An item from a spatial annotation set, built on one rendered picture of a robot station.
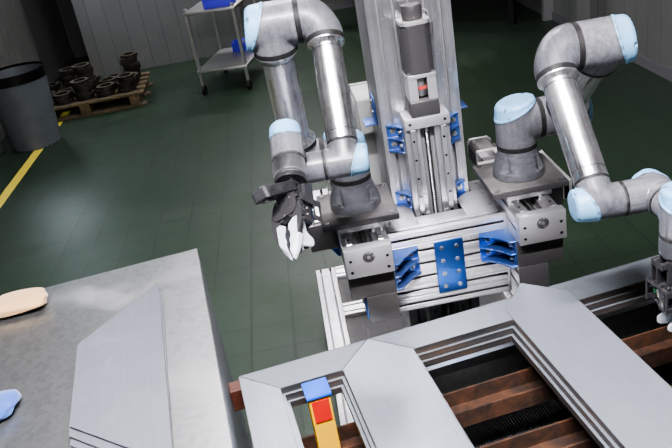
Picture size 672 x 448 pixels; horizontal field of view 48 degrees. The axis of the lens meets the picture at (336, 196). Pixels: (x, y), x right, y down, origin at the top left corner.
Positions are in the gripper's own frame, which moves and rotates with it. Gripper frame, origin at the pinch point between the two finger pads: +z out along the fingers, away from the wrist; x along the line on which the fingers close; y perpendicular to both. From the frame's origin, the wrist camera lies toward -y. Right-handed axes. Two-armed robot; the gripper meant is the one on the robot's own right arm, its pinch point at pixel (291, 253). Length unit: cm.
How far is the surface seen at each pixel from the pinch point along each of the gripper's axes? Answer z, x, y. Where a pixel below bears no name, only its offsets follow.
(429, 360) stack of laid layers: 10, 5, 51
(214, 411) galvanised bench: 27.5, 20.0, -4.9
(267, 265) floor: -127, 166, 155
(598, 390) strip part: 29, -30, 58
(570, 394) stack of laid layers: 28, -24, 57
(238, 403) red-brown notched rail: 12, 47, 25
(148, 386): 19.4, 32.4, -11.6
